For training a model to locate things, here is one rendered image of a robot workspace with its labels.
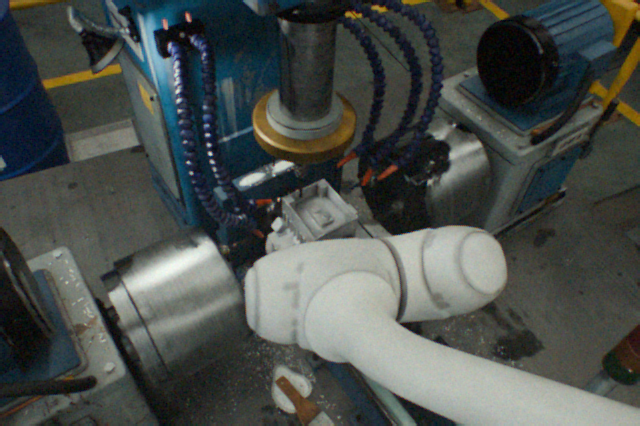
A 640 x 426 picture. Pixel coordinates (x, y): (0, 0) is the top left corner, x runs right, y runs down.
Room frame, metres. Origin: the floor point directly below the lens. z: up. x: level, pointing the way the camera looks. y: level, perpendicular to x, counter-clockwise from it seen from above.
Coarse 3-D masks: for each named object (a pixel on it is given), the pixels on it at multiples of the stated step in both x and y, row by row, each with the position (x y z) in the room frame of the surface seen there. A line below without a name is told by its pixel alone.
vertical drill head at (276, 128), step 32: (320, 0) 0.67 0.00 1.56; (288, 32) 0.68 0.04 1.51; (320, 32) 0.67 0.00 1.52; (288, 64) 0.68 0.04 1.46; (320, 64) 0.68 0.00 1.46; (288, 96) 0.68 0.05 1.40; (320, 96) 0.68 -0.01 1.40; (256, 128) 0.68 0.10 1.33; (288, 128) 0.66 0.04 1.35; (320, 128) 0.66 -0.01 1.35; (352, 128) 0.69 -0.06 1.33; (288, 160) 0.63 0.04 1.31; (320, 160) 0.63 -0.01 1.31
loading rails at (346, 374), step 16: (336, 368) 0.47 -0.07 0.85; (352, 368) 0.44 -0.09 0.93; (352, 384) 0.43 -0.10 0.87; (368, 384) 0.41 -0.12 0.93; (352, 400) 0.42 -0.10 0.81; (368, 400) 0.39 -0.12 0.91; (384, 400) 0.38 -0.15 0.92; (352, 416) 0.38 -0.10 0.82; (368, 416) 0.38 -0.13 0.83; (384, 416) 0.35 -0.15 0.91; (400, 416) 0.35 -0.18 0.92; (432, 416) 0.38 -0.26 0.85
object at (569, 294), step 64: (384, 128) 1.31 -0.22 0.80; (0, 192) 0.97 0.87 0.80; (64, 192) 0.98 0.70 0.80; (128, 192) 0.99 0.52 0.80; (576, 192) 1.06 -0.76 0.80; (512, 256) 0.83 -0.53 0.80; (576, 256) 0.83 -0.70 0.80; (448, 320) 0.63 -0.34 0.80; (512, 320) 0.64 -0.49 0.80; (576, 320) 0.64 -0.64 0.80; (192, 384) 0.45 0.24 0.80; (320, 384) 0.46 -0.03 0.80; (576, 384) 0.48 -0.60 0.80
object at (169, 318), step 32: (128, 256) 0.54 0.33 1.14; (160, 256) 0.53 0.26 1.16; (192, 256) 0.53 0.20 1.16; (224, 256) 0.54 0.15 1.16; (128, 288) 0.46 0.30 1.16; (160, 288) 0.46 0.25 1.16; (192, 288) 0.47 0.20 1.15; (224, 288) 0.48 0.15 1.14; (128, 320) 0.41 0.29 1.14; (160, 320) 0.41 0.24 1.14; (192, 320) 0.43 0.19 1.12; (224, 320) 0.44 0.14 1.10; (128, 352) 0.39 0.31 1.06; (160, 352) 0.38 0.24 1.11; (192, 352) 0.39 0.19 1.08; (224, 352) 0.42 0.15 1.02; (160, 384) 0.36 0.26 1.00
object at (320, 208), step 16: (304, 192) 0.72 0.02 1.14; (320, 192) 0.72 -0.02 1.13; (288, 208) 0.67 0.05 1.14; (304, 208) 0.69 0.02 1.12; (320, 208) 0.68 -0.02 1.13; (336, 208) 0.69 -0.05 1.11; (288, 224) 0.67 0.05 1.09; (304, 224) 0.63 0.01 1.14; (320, 224) 0.64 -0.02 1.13; (336, 224) 0.65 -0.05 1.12; (352, 224) 0.64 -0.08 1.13; (304, 240) 0.62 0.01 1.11; (320, 240) 0.60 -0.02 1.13
